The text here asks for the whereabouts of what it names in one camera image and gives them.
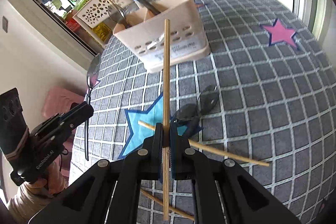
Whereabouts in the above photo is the beige plastic utensil holder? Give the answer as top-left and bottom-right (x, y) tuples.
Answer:
(113, 0), (210, 73)

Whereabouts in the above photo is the thin handled metal spoon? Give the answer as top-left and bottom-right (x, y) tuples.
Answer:
(108, 5), (131, 28)

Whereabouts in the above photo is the black handled spoon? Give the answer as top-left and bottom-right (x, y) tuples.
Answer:
(136, 0), (161, 15)

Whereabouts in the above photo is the person's left hand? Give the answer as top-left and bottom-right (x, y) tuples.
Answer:
(25, 161), (67, 196)

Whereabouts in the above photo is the pink plastic stool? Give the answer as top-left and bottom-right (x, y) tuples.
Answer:
(42, 86), (84, 119)

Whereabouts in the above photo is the black spoon on table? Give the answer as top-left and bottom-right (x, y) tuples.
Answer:
(198, 85), (219, 115)
(171, 103), (200, 127)

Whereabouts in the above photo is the grey checked tablecloth with stars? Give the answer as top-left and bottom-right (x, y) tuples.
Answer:
(69, 0), (335, 223)

